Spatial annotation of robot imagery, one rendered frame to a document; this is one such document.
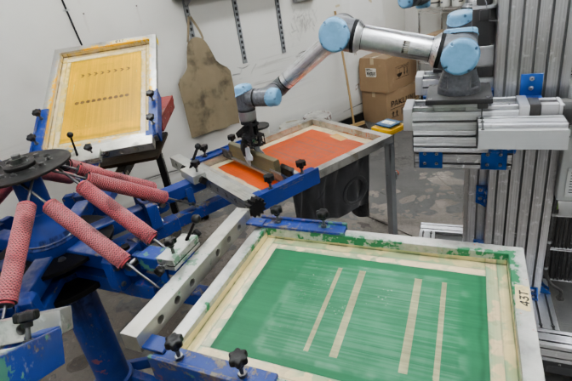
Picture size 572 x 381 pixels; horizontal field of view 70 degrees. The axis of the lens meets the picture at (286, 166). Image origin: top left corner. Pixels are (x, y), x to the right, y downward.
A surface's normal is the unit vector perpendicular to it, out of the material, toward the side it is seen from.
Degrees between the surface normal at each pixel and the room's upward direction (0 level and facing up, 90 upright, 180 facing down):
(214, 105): 91
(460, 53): 92
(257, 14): 90
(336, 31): 88
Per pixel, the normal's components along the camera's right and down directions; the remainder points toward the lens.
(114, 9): 0.61, 0.25
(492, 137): -0.36, 0.43
